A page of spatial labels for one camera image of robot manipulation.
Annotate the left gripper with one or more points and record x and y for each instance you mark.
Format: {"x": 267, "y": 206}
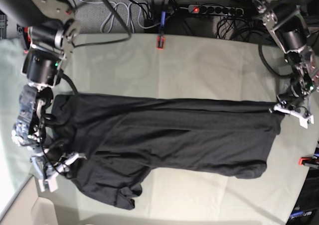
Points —
{"x": 294, "y": 97}

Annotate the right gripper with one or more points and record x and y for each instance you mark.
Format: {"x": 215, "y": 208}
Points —
{"x": 53, "y": 156}

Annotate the dark grey t-shirt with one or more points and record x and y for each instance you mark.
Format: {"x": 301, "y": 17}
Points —
{"x": 124, "y": 138}

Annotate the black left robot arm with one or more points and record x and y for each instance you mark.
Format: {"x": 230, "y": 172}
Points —
{"x": 286, "y": 25}

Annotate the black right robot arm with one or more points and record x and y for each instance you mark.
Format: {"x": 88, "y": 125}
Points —
{"x": 51, "y": 28}

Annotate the beige plastic bin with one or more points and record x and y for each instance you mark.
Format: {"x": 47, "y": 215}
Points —
{"x": 28, "y": 208}

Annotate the red black clamp right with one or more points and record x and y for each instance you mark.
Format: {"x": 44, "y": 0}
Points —
{"x": 312, "y": 161}

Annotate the red black clamp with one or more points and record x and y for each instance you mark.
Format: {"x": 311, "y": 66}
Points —
{"x": 24, "y": 38}
{"x": 312, "y": 161}
{"x": 160, "y": 39}

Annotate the light green table cloth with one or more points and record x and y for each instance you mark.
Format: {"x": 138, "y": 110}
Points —
{"x": 187, "y": 67}

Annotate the black power strip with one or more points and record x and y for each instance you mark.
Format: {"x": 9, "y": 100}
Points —
{"x": 215, "y": 10}

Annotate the red black clamp left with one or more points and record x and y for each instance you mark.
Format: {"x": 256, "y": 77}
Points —
{"x": 24, "y": 38}

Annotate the red black clamp middle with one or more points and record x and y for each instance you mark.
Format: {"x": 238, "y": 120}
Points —
{"x": 160, "y": 39}

